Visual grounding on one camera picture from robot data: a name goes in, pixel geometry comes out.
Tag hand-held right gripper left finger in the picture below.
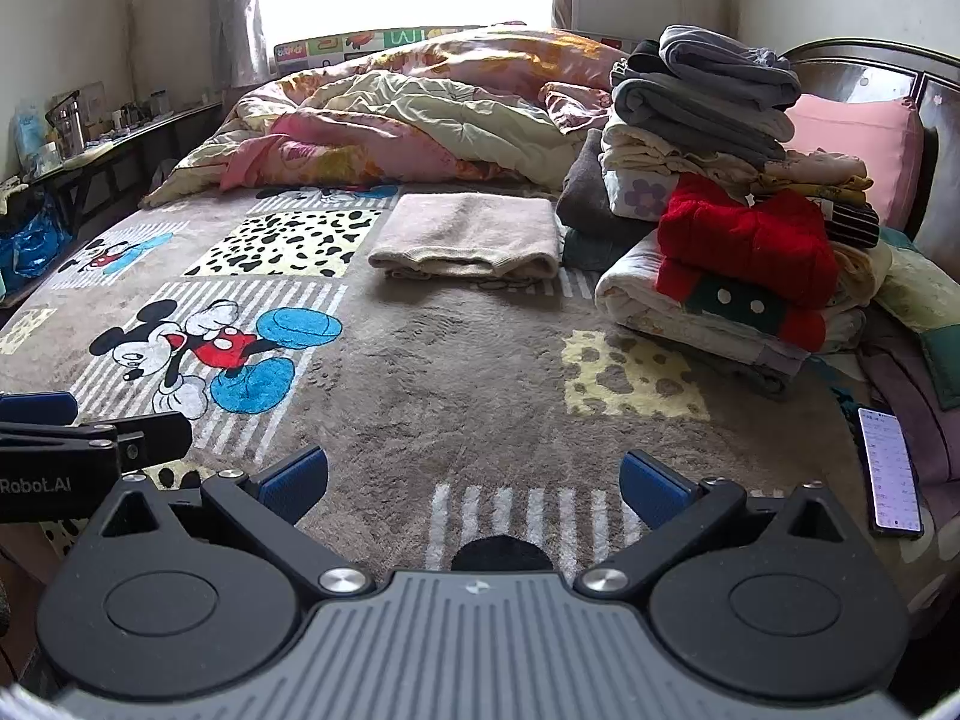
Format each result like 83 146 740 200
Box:
96 445 377 602

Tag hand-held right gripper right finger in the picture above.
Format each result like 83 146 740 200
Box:
573 449 865 599

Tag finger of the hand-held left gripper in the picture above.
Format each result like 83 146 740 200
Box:
0 410 194 470
0 391 80 427

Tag red knit sweater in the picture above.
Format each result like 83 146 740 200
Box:
655 172 841 353

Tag blue plastic bag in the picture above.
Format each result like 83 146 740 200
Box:
0 190 74 295

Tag cartoon printed blanket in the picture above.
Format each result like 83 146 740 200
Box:
0 184 960 620

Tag green dotted garment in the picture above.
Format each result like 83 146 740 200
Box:
679 273 793 338

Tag smartphone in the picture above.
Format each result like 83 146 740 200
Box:
856 405 926 539

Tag dark teal folded garment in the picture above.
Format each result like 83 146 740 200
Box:
562 228 640 272

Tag blue white package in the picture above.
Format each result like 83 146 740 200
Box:
12 100 52 175

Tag purple cloth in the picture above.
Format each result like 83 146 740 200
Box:
857 328 960 500

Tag dark side table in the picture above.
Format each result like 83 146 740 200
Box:
0 100 226 242

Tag metal kettle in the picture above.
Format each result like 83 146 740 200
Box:
46 89 85 160

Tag white purple flower garment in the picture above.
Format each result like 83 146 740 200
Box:
603 165 677 220

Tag folded beige towel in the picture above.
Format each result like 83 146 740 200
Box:
367 193 562 280

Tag black striped folded garment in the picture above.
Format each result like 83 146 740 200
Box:
816 198 881 249

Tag green patchwork cushion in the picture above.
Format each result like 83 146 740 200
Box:
872 228 960 411

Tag cream folded garment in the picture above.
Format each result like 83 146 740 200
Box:
600 123 790 182

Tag yellow patterned folded garment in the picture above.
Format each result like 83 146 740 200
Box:
756 152 876 205

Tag grey folded pants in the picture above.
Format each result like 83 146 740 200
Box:
610 78 796 164

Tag pink floral quilt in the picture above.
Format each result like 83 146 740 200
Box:
141 26 638 209

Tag pink pillow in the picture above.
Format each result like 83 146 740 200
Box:
783 93 926 231

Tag light grey folded garment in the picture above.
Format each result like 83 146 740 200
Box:
658 24 803 111

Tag dark wooden headboard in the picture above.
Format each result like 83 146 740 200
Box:
778 37 960 280

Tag colourful picture board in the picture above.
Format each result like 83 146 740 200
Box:
273 25 485 77

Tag light curtain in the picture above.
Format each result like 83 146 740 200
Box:
208 0 265 89

